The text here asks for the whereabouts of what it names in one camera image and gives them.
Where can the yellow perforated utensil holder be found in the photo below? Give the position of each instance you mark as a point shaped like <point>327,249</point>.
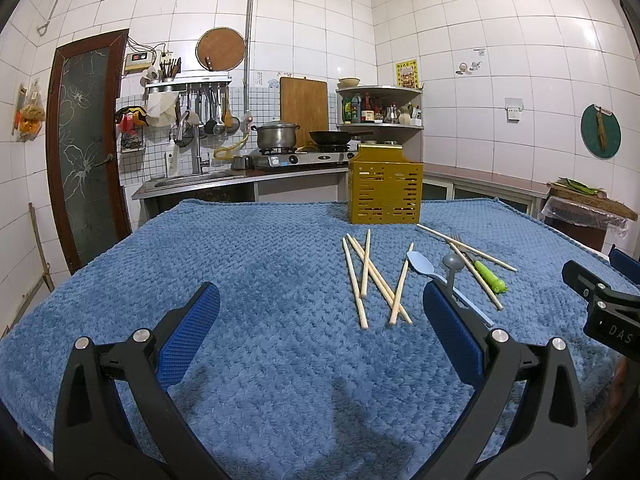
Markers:
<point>384,187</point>

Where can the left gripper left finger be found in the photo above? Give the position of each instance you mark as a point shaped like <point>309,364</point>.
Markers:
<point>93,438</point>

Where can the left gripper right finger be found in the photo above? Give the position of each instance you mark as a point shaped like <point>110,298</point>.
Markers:
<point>525,419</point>

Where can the round woven mat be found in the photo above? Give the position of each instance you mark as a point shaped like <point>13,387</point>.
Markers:
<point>220,49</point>

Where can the green handled fork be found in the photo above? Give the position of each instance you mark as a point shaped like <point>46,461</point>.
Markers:
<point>497,285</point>

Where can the wooden cutting board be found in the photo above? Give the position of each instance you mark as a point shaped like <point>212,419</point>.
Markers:
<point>304,102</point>

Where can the grey plastic spoon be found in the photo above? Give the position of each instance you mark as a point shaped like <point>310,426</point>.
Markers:
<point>454,264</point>

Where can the light blue plastic spoon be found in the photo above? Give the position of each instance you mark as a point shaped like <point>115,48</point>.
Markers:
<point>423,265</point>

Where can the dark framed glass door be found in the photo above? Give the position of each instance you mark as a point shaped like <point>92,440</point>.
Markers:
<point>88,203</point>

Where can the green round wall board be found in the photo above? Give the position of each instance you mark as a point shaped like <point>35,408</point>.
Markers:
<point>600,131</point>

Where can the yellow wall poster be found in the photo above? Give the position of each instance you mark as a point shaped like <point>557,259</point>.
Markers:
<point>407,74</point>

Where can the blue textured table cloth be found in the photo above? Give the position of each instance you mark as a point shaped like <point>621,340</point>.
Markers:
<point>286,384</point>

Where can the corner wall shelf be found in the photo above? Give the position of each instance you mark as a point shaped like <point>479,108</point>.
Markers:
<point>383,114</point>

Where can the black wok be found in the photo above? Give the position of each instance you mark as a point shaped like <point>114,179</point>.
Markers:
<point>326,138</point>

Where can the wall utensil rack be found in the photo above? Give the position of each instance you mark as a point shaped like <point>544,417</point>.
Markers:
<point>181,82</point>

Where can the steel cooking pot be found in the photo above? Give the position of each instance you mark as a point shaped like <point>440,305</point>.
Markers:
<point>276,135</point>

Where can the wooden crate with vegetables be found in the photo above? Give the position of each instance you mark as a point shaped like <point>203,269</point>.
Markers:
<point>577,192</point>

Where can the steel sink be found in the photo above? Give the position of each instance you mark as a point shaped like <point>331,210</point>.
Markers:
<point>176,182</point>

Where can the white wall socket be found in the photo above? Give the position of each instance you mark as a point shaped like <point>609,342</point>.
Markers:
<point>514,108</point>

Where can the steel gas stove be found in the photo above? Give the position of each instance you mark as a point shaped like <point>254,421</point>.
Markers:
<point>287,158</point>

